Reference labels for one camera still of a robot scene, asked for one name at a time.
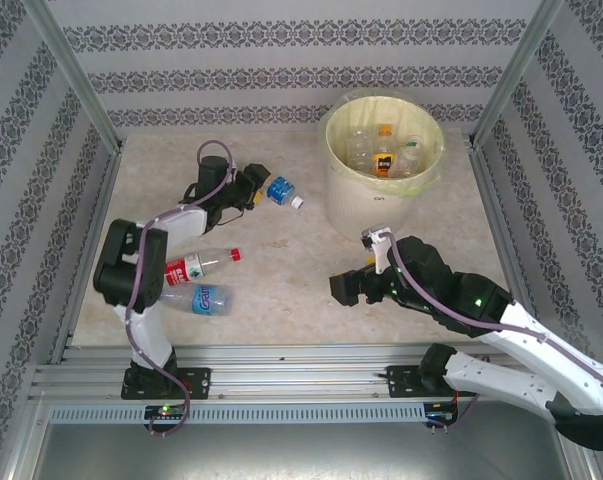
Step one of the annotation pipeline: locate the orange juice bottle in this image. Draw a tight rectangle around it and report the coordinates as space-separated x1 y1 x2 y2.
372 124 396 180

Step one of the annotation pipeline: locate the white round bin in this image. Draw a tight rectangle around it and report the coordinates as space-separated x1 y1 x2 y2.
324 164 435 242

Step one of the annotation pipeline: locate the cream waste bin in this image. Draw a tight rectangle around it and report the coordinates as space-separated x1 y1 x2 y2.
316 91 447 199

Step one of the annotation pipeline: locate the red white label water bottle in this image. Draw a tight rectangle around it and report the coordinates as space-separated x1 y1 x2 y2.
164 247 243 287

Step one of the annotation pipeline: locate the clear bottle light blue label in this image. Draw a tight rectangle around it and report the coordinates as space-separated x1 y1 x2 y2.
158 283 233 318

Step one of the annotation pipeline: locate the small controller board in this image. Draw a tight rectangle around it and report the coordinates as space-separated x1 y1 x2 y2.
425 401 461 427
144 404 188 421

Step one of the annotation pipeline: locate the grey metal sheet panel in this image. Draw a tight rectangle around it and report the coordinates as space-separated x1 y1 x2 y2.
10 399 597 480

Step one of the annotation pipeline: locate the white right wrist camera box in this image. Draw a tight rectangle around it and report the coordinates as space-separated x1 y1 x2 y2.
359 226 396 276

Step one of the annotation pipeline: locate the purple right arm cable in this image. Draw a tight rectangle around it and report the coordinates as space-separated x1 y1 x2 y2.
378 229 603 432

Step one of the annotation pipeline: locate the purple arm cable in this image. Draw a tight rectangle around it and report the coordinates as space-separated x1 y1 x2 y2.
378 229 603 432
123 139 243 437

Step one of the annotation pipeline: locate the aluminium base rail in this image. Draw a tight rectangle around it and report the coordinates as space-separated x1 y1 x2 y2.
28 343 575 404

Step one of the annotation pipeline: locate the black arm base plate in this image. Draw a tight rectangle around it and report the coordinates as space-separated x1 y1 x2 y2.
385 363 481 400
120 367 213 401

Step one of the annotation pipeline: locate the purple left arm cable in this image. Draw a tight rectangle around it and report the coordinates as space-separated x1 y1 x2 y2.
123 139 243 437

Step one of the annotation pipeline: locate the aluminium side rail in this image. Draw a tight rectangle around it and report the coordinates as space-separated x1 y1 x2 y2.
49 147 125 366

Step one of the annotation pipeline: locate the slotted grey cable duct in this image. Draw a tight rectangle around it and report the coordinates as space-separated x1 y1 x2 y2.
47 403 428 425

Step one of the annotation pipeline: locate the aluminium frame post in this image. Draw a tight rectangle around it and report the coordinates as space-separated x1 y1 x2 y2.
473 0 567 149
23 0 125 151

